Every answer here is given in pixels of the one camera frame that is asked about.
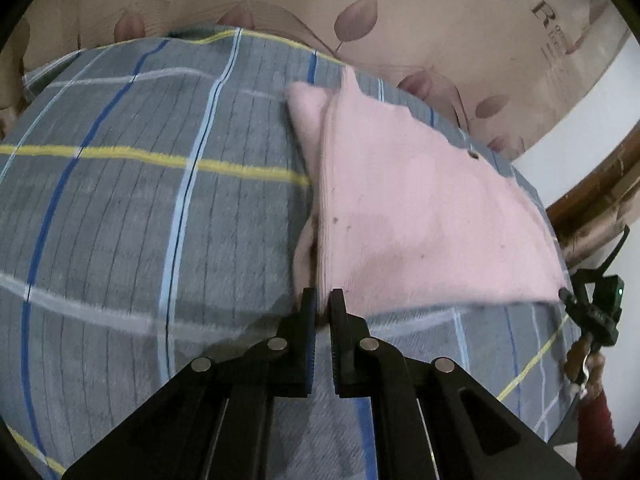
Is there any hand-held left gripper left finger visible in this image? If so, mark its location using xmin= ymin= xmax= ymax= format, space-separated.
xmin=60 ymin=287 xmax=318 ymax=480

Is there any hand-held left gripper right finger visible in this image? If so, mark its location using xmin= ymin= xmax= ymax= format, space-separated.
xmin=327 ymin=287 xmax=583 ymax=480

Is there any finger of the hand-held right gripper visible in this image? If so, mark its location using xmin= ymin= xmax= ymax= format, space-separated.
xmin=558 ymin=286 xmax=585 ymax=320

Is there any pink knit sweater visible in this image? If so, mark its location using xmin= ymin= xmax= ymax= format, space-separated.
xmin=284 ymin=66 xmax=571 ymax=317

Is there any person's right forearm red sleeve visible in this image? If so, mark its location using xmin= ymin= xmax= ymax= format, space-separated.
xmin=574 ymin=389 xmax=625 ymax=480

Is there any person's right hand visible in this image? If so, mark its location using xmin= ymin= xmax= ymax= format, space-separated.
xmin=564 ymin=339 xmax=607 ymax=403

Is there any grey plaid blanket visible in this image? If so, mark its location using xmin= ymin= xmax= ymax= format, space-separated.
xmin=0 ymin=25 xmax=583 ymax=480

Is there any beige leaf print curtain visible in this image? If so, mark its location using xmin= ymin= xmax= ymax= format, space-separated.
xmin=0 ymin=0 xmax=636 ymax=158

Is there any brown wooden door frame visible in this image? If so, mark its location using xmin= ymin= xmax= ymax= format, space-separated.
xmin=545 ymin=120 xmax=640 ymax=268

